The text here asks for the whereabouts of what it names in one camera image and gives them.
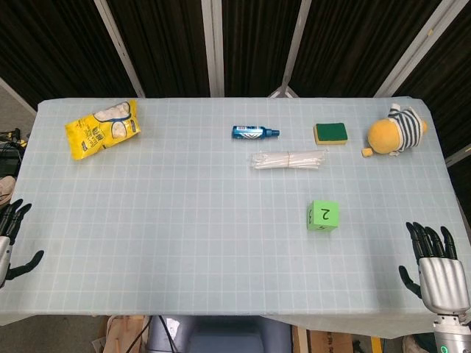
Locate blue spray bottle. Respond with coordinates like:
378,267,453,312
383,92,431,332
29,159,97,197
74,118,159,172
231,124,281,141

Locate light blue grid tablecloth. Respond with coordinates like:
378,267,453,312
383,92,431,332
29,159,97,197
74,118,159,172
0,96,471,340

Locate black equipment with cables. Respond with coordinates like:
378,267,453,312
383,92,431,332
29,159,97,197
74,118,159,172
0,127,29,177

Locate yellow snack bag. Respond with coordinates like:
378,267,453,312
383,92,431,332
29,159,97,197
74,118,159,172
65,99,143,161

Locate bundle of white straws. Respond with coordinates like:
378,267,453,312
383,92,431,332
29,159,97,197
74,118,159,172
251,149,327,171

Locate brown paper bag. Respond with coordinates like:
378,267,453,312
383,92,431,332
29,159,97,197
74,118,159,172
91,315,152,353

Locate brown cardboard box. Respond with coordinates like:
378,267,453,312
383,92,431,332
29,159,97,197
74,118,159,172
307,329,355,353

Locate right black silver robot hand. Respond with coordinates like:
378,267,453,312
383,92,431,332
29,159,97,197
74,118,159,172
398,221,467,315

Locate yellow plush toy striped shirt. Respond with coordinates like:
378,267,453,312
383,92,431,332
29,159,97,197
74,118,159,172
361,103,429,159

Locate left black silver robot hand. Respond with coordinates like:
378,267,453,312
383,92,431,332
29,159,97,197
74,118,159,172
0,199,45,290

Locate green numbered foam cube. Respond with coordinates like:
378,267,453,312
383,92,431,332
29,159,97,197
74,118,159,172
306,200,341,234

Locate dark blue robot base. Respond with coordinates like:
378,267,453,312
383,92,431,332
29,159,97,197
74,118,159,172
146,315,294,353

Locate green yellow sponge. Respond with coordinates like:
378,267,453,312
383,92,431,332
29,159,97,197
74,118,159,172
313,122,349,146

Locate white metal frame post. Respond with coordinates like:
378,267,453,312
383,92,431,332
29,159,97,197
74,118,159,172
200,0,226,98
372,0,456,99
93,0,146,99
267,0,314,99

